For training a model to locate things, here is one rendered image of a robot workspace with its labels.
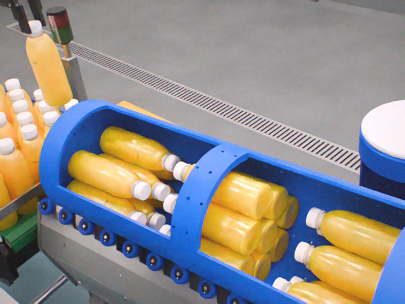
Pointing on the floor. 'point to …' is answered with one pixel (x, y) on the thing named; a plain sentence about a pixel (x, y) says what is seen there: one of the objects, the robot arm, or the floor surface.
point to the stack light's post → (75, 78)
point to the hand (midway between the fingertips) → (29, 15)
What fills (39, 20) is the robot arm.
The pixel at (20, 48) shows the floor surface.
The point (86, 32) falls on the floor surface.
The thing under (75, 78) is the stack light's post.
